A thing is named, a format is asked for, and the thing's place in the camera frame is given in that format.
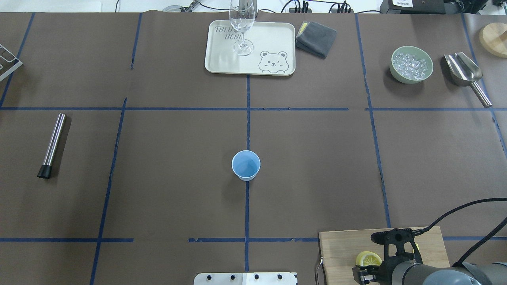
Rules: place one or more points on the steel muddler black tip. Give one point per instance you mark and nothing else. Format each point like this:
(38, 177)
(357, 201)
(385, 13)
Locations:
(46, 167)

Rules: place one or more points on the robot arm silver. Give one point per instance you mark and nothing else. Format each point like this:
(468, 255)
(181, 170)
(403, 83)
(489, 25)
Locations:
(408, 273)

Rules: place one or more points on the wooden cutting board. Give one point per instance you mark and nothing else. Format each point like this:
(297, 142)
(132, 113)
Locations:
(339, 249)

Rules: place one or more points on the yellow lemon slice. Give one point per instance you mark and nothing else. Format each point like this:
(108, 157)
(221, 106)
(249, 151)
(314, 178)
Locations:
(368, 258)

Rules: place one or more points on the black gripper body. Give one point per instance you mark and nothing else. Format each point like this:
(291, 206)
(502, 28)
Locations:
(383, 272)

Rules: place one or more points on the cream bear tray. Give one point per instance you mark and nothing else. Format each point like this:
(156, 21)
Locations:
(273, 49)

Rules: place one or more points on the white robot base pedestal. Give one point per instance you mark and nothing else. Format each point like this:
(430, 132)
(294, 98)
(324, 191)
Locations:
(246, 278)

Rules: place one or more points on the green bowl of ice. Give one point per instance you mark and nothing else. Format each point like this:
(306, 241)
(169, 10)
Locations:
(410, 65)

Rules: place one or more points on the yellow sponge under cloth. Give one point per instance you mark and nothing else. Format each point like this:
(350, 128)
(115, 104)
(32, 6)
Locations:
(302, 28)

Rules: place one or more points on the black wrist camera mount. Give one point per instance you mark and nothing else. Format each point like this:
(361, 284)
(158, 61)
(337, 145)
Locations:
(399, 245)

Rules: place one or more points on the steel ice scoop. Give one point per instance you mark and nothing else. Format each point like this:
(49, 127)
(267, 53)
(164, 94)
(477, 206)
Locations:
(465, 72)

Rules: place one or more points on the wooden mug tree stand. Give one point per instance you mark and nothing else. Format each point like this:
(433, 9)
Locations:
(493, 37)

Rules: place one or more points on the white wire cup rack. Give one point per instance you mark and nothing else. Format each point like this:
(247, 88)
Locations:
(8, 63)

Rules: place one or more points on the grey folded cloth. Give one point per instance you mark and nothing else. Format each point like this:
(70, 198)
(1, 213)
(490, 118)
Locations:
(317, 39)

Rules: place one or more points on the clear wine glass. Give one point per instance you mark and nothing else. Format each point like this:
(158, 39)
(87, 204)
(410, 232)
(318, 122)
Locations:
(242, 18)

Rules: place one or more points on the light blue paper cup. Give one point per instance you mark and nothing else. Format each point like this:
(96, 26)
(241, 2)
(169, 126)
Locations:
(246, 165)

